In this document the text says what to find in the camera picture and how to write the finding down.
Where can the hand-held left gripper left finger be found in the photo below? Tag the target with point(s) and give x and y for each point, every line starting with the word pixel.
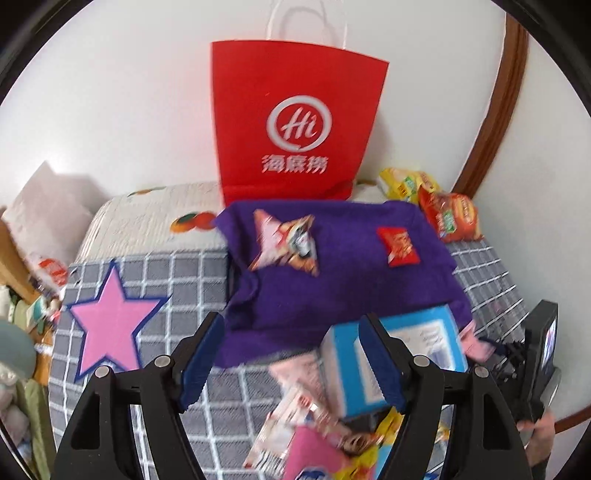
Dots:
pixel 203 362

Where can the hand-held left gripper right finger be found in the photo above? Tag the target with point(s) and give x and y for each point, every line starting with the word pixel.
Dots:
pixel 383 364

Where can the yellow snack packet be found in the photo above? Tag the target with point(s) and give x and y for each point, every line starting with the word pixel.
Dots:
pixel 364 464

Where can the pink blue snack packet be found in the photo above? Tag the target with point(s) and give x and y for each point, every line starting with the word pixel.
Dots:
pixel 314 450

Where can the small red snack packet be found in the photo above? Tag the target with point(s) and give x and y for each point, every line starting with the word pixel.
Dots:
pixel 399 245

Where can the white orange snack packet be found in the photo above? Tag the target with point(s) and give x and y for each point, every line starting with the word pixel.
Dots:
pixel 286 244

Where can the person's right hand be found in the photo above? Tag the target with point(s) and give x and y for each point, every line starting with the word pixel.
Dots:
pixel 541 434

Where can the blue white box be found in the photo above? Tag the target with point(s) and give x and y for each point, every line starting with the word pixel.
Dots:
pixel 344 367

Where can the grey checked blanket pink star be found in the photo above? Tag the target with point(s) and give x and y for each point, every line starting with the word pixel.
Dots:
pixel 194 286

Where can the pale pink snack packet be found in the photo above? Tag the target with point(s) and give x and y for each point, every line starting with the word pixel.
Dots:
pixel 300 369

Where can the purple cloth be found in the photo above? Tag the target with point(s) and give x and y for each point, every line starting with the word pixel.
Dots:
pixel 346 286

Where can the white red snack packet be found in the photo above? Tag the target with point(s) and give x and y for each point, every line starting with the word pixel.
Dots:
pixel 281 415

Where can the white quilt orange fruit print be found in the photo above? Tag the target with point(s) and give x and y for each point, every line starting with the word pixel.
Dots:
pixel 152 212

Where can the orange chip bag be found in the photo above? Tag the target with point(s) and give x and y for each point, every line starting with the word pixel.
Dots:
pixel 455 217

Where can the green cloth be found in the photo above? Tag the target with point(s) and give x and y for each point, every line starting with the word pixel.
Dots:
pixel 34 415

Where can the clear bag red label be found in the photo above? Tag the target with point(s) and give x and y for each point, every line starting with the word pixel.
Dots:
pixel 51 272

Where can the yellow chip bag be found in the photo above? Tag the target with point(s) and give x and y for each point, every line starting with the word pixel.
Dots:
pixel 401 184

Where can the wooden cabinet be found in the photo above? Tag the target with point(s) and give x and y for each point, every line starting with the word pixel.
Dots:
pixel 14 258

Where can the white pillow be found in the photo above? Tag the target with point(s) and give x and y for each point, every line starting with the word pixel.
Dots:
pixel 51 203

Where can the brown wooden door frame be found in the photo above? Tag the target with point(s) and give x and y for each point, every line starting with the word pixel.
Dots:
pixel 508 92

